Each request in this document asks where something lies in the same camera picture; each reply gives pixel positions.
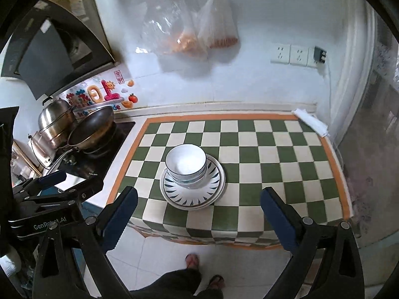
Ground white kitchen appliance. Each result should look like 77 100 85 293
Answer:
27 134 54 167

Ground black range hood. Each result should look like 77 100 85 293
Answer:
0 0 116 100

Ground white wall socket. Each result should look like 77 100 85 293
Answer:
271 44 291 64
307 48 319 68
290 45 309 67

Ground green white checkered tablecloth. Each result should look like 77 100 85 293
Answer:
106 114 354 250

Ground white bowl dark rim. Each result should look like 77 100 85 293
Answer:
165 144 207 176

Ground pink slipper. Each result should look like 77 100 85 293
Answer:
208 274 225 290
185 254 200 270

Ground white folded cloth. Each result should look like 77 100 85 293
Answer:
291 108 330 138

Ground plain white bowl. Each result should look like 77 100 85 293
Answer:
170 171 207 190

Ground stainless steel pot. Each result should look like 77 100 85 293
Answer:
37 97 77 148

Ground blue cabinet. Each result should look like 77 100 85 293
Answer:
75 200 106 222

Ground black stove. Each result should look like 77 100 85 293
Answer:
44 120 136 190

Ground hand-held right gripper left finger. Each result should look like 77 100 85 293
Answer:
31 186 139 299

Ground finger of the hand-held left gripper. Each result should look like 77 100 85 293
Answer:
14 171 68 199
29 177 105 207

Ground colourful wall sticker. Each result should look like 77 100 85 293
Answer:
64 70 139 117

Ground person's dark trousers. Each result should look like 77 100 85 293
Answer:
129 268 225 299

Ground plastic bag red contents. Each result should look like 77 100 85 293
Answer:
196 0 240 50

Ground plastic bag orange contents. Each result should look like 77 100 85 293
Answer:
137 0 209 61

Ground dark wok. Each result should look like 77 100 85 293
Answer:
67 106 115 150

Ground leaf pattern white plate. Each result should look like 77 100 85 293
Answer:
162 154 222 206

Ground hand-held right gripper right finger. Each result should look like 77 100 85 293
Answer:
260 187 365 299

